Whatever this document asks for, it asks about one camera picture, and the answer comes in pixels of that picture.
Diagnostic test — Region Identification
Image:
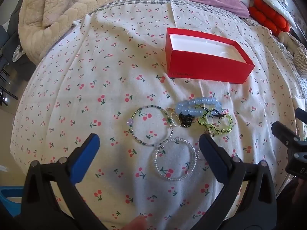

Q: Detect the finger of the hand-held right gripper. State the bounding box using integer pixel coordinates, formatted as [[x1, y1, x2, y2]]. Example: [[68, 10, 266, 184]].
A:
[[295, 108, 307, 125], [272, 121, 301, 147]]

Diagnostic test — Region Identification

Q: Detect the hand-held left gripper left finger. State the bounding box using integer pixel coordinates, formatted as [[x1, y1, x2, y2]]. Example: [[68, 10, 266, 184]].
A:
[[20, 133, 108, 230]]

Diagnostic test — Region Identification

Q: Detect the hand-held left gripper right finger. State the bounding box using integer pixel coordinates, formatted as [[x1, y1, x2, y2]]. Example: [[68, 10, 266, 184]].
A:
[[199, 134, 277, 230]]

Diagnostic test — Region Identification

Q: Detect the black hair claw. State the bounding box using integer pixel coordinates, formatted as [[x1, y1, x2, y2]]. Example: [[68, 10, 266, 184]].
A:
[[179, 114, 195, 128]]

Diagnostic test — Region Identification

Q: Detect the small white pearl bracelet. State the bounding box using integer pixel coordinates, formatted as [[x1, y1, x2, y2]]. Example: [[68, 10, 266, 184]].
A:
[[171, 115, 183, 128]]

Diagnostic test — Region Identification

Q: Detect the thin green bead bracelet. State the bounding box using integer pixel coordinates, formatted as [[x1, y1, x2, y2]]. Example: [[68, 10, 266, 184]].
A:
[[126, 105, 173, 146]]

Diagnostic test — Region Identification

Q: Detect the light blue bead bracelet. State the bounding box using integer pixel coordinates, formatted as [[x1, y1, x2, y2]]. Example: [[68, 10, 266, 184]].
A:
[[176, 96, 222, 120]]

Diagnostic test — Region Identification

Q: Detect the clear bead bracelet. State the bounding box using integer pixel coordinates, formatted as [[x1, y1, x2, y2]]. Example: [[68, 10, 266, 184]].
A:
[[152, 136, 196, 181]]

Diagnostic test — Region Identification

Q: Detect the red cardboard box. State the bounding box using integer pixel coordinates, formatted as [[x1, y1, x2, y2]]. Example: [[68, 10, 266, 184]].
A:
[[165, 27, 255, 84]]

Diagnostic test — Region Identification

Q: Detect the person's left hand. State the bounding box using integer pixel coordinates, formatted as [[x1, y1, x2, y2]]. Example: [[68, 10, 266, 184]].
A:
[[119, 215, 147, 230]]

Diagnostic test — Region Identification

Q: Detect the woven basket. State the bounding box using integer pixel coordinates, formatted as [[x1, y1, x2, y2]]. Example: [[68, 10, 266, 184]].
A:
[[293, 48, 307, 77]]

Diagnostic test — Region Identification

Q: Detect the white knitted toy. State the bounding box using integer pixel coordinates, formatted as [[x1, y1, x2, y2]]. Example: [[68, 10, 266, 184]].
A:
[[278, 32, 300, 53]]

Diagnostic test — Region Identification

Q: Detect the cherry print bed sheet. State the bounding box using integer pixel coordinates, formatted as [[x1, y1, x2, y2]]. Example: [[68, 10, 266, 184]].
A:
[[10, 3, 305, 230]]

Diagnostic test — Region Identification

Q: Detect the orange cushion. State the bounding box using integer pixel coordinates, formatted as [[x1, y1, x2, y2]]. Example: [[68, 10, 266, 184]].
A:
[[248, 0, 292, 37]]

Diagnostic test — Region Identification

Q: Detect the white printed pillow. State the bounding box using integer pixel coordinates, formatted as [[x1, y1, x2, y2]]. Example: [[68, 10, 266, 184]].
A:
[[231, 0, 298, 29]]

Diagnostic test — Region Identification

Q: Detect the black chair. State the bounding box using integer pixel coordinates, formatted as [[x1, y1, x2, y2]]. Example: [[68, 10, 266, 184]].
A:
[[0, 0, 27, 106]]

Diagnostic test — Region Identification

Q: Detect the beige fleece blanket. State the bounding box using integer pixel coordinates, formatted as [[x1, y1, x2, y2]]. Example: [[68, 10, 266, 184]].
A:
[[18, 0, 144, 64]]

